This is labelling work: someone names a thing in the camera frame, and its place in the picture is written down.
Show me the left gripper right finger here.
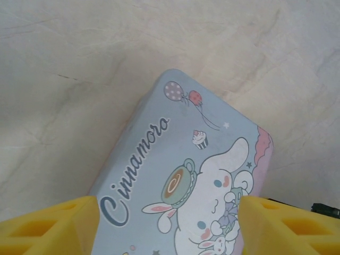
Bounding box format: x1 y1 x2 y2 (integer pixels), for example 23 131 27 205
237 195 340 255

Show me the blue cartoon tin box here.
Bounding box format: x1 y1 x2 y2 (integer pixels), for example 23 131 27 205
87 68 275 255

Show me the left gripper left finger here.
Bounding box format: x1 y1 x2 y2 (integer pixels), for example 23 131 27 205
0 195 100 255

